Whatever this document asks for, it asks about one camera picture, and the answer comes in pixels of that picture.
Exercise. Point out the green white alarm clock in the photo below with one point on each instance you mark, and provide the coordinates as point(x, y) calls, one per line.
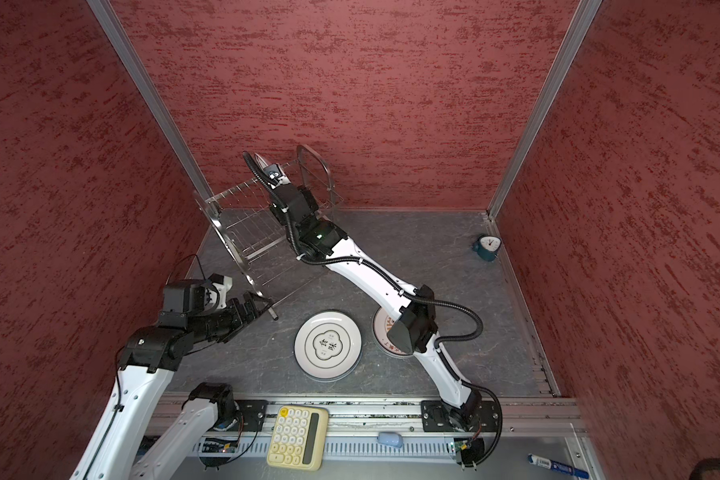
point(487, 247)

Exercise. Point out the orange patterned plate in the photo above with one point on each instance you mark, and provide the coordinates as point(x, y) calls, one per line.
point(382, 324)

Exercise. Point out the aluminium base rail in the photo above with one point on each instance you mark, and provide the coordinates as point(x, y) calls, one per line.
point(355, 422)

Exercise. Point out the aluminium corner post left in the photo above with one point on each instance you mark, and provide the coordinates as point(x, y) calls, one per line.
point(107, 18)

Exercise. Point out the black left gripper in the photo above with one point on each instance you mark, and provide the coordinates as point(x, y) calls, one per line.
point(240, 319)

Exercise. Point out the red character text plate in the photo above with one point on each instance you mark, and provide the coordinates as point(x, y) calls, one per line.
point(263, 162)

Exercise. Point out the white plate flower emblem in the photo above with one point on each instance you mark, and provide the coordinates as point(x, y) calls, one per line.
point(328, 346)

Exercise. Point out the small blue eraser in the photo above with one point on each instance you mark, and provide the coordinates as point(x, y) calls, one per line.
point(390, 439)

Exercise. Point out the aluminium corner post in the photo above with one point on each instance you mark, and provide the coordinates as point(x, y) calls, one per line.
point(107, 18)
point(576, 32)

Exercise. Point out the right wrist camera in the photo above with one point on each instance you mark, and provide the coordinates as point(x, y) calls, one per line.
point(274, 174)

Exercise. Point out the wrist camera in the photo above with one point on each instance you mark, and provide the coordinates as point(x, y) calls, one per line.
point(274, 174)
point(219, 292)

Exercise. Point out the yellow calculator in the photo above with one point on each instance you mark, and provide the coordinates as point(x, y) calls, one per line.
point(299, 438)

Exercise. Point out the left circuit board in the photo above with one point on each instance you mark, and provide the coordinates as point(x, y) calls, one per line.
point(219, 446)

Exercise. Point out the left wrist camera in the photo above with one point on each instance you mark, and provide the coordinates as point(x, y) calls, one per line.
point(219, 292)

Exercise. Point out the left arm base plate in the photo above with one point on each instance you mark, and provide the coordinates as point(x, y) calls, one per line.
point(254, 413)

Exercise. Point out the stainless steel dish rack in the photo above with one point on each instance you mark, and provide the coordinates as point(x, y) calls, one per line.
point(249, 233)

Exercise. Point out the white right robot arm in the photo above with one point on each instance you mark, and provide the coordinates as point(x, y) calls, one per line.
point(318, 241)

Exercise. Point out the blue white marker pen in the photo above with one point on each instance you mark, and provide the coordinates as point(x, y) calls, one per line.
point(558, 467)

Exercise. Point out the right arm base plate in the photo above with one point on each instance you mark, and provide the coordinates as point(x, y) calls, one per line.
point(438, 417)

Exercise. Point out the aluminium corner post right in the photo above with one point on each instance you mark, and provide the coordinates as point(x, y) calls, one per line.
point(576, 32)

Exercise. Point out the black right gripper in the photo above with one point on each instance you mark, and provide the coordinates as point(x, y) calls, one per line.
point(277, 206)

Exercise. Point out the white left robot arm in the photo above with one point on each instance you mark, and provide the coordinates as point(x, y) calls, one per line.
point(195, 312)

